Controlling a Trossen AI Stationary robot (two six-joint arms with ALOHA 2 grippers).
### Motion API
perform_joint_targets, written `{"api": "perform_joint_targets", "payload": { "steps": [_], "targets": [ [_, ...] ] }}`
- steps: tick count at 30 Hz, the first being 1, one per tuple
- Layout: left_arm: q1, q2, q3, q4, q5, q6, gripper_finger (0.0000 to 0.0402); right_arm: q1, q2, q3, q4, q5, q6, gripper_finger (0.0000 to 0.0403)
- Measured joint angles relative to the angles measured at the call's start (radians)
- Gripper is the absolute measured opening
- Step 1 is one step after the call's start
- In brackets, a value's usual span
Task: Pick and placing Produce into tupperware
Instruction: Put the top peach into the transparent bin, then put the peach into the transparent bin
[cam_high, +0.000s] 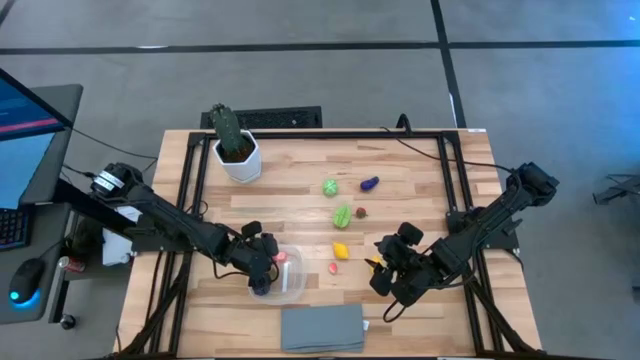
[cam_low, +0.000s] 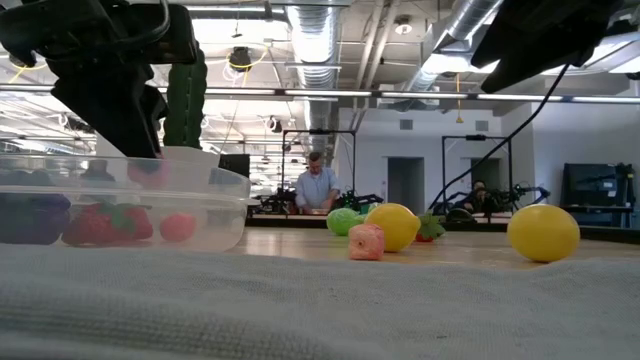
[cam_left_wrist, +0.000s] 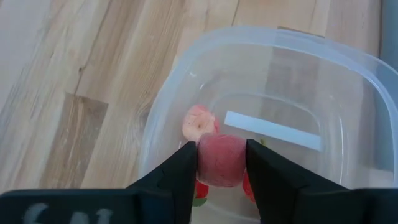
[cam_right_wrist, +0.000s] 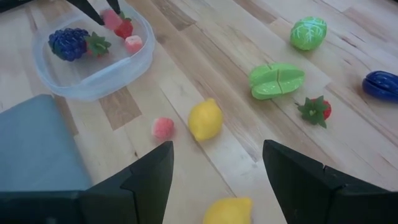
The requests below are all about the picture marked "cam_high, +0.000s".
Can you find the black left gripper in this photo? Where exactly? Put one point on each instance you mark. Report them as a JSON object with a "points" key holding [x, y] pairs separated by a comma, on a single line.
{"points": [[245, 255]]}

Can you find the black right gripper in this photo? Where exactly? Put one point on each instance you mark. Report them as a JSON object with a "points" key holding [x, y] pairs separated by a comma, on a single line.
{"points": [[420, 275]]}

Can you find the yellow toy lemon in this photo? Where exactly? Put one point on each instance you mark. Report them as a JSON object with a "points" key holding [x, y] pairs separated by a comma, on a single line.
{"points": [[341, 250], [372, 262]]}

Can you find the small pink toy fruit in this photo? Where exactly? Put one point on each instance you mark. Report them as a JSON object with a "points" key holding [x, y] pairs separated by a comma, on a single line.
{"points": [[281, 257], [333, 268]]}

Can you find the clear plastic container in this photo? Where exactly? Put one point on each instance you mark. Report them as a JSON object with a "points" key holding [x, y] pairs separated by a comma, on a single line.
{"points": [[295, 285]]}

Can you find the green leafy vegetable toy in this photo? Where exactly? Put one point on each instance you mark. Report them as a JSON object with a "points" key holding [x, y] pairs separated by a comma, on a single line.
{"points": [[342, 217]]}

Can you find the purple toy eggplant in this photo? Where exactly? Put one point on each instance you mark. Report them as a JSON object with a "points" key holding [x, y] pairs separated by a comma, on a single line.
{"points": [[369, 184]]}

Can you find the round green toy fruit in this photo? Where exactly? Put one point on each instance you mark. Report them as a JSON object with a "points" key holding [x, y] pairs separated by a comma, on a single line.
{"points": [[330, 188]]}

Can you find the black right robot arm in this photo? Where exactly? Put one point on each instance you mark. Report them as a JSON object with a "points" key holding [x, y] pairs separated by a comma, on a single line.
{"points": [[480, 235]]}

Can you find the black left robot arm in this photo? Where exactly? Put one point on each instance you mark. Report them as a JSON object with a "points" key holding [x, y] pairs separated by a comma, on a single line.
{"points": [[175, 225]]}

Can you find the red toy strawberry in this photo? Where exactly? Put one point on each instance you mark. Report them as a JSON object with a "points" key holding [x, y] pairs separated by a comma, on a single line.
{"points": [[360, 213]]}

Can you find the white plant pot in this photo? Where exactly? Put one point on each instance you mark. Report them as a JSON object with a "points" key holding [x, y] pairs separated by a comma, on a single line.
{"points": [[245, 170]]}

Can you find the grey folded cloth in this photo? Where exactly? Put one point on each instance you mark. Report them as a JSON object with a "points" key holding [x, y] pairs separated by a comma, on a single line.
{"points": [[322, 327]]}

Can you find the green cactus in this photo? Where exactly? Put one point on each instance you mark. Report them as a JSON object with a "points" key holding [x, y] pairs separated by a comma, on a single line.
{"points": [[227, 130]]}

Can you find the black keyboard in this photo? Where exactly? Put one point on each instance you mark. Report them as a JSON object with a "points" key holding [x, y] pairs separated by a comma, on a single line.
{"points": [[280, 118], [12, 227]]}

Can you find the white crumpled cloth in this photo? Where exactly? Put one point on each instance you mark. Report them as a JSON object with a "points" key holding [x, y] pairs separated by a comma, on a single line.
{"points": [[116, 250]]}

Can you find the red silver drink can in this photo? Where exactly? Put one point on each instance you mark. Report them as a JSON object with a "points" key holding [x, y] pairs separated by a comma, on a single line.
{"points": [[72, 265]]}

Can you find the black caster wheel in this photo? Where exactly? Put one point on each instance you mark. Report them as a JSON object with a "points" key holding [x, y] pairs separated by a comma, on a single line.
{"points": [[68, 322]]}

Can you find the dark grey desk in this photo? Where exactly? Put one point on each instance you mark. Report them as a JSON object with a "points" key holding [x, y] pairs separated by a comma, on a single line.
{"points": [[50, 235]]}

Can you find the black stand base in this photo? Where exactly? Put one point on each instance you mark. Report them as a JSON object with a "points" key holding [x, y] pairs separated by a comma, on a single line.
{"points": [[617, 191]]}

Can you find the black computer mouse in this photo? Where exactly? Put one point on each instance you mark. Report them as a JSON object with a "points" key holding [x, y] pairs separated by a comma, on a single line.
{"points": [[25, 280]]}

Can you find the computer monitor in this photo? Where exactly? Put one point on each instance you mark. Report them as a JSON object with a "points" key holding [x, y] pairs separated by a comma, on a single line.
{"points": [[20, 165]]}

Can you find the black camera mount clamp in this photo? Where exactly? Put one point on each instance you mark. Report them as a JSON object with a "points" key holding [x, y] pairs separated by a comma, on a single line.
{"points": [[403, 122]]}

